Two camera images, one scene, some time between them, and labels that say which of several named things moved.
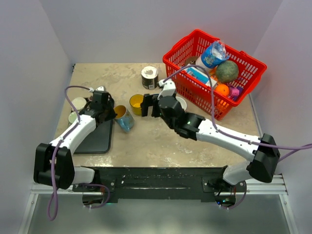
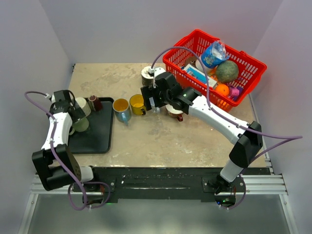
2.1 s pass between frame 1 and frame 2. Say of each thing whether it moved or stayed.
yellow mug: stayed
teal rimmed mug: moved
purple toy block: stayed
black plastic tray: stayed
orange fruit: stayed
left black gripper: moved
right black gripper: moved
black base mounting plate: stayed
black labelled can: stayed
